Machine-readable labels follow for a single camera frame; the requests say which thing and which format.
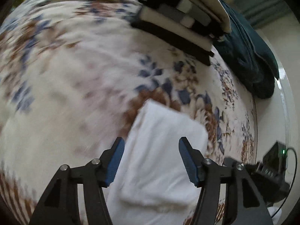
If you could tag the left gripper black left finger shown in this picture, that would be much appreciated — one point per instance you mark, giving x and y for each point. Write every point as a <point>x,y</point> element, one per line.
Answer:
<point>59,202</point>

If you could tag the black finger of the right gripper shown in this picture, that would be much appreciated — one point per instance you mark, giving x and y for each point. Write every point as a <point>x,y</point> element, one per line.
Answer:
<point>232,164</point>

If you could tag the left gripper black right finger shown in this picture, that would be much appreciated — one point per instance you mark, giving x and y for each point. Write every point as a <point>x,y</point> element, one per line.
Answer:
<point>243,202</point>

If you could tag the white cloth garment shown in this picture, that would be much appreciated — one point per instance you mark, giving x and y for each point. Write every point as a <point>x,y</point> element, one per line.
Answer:
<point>151,185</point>

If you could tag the stack of folded clothes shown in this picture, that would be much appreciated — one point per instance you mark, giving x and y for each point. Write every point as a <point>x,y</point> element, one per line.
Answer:
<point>187,26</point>

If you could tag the dark teal velvet garment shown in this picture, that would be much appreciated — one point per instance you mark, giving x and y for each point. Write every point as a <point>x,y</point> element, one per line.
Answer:
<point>248,56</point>

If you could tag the floral and checked fleece blanket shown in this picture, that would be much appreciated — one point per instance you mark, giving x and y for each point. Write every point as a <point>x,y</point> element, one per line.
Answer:
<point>74,74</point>

